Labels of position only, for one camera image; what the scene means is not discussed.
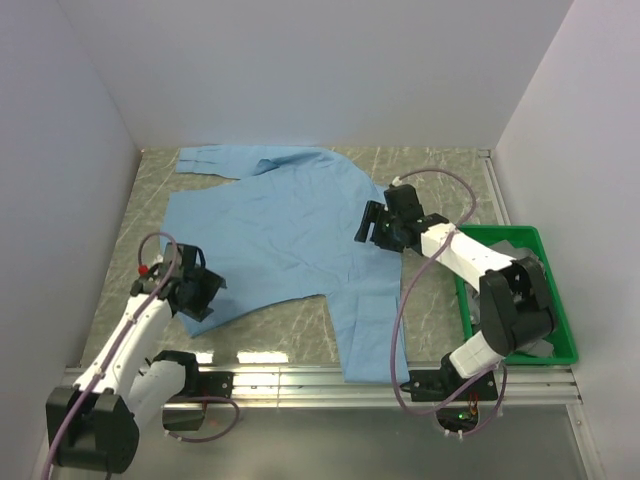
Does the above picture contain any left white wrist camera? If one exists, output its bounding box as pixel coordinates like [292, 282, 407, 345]
[130, 255, 168, 297]

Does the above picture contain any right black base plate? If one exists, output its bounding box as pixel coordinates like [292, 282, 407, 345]
[400, 370, 498, 402]

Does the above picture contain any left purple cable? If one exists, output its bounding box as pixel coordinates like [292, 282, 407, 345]
[42, 232, 242, 479]

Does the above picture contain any grey long sleeve shirt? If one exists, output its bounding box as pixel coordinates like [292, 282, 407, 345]
[463, 240, 554, 358]

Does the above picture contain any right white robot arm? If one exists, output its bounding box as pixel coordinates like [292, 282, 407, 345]
[355, 185, 557, 400]

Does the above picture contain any aluminium mounting rail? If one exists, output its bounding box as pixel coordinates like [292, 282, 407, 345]
[29, 363, 606, 480]

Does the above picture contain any purple cable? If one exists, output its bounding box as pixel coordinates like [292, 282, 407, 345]
[42, 232, 242, 479]
[389, 168, 509, 444]

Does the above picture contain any light blue long sleeve shirt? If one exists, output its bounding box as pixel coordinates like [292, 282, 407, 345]
[163, 145, 409, 383]

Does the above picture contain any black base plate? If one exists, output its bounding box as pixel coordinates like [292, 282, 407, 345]
[195, 371, 234, 399]
[400, 370, 498, 402]

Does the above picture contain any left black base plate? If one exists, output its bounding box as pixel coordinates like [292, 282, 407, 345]
[195, 371, 234, 399]

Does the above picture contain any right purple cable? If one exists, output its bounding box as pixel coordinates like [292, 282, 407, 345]
[389, 168, 509, 444]

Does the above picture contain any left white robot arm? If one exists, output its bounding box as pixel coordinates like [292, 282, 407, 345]
[41, 241, 232, 479]

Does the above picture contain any green plastic bin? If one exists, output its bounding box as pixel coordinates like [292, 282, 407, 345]
[461, 225, 579, 367]

